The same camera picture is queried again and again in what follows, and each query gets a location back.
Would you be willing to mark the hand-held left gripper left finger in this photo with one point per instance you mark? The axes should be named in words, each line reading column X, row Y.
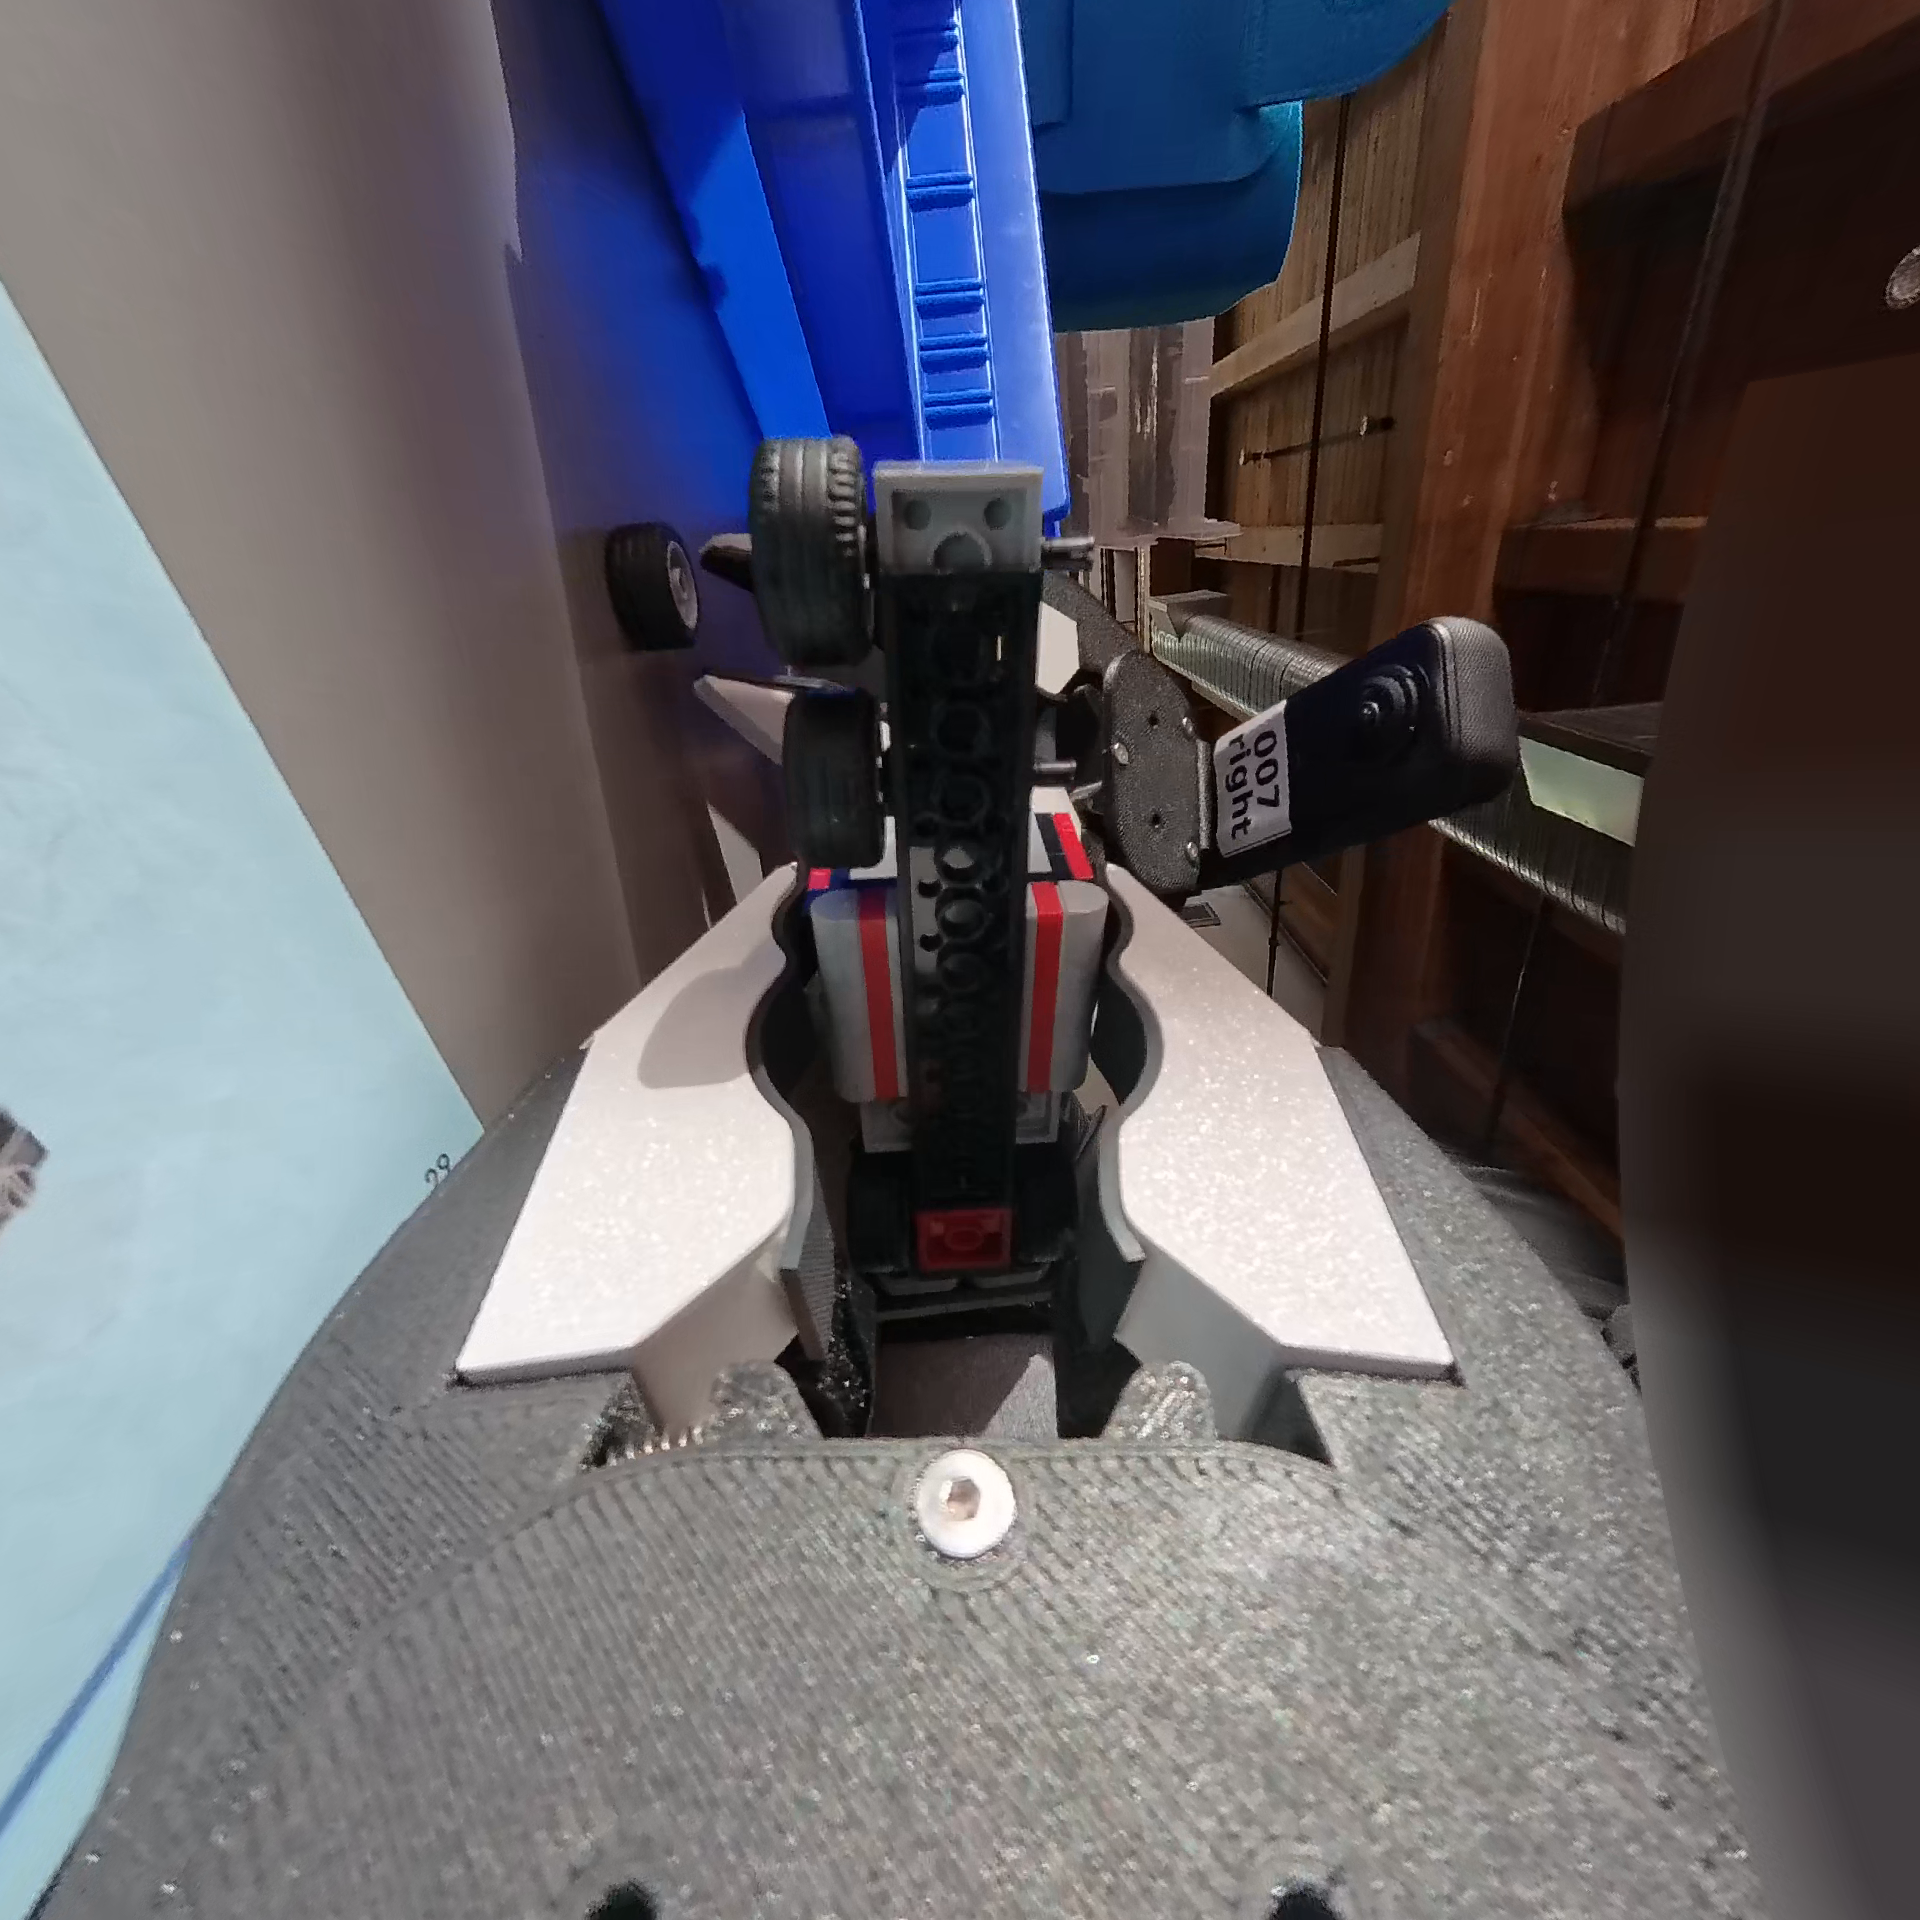
column 630, row 1186

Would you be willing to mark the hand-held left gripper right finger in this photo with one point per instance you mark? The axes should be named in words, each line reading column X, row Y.
column 1289, row 1201

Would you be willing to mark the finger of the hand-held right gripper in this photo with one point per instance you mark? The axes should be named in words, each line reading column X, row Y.
column 758, row 810
column 1073, row 644

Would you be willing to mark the toy brick truck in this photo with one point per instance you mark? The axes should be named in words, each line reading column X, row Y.
column 961, row 751

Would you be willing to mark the small black toy wheel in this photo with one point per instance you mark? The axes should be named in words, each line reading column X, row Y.
column 654, row 584

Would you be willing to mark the blue plastic bin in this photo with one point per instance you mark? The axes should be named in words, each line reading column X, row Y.
column 900, row 226

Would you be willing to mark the grey desk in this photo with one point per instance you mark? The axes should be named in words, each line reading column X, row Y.
column 302, row 449

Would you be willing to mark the clear plastic storage drawers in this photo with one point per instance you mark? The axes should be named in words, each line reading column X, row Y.
column 1156, row 434

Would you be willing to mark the blue felt bag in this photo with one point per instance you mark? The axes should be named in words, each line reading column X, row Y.
column 1156, row 180

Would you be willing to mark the light blue instruction booklet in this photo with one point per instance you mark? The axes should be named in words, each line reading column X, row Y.
column 182, row 901

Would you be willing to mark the silver spiral air duct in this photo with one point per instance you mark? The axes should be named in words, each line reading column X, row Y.
column 1560, row 840

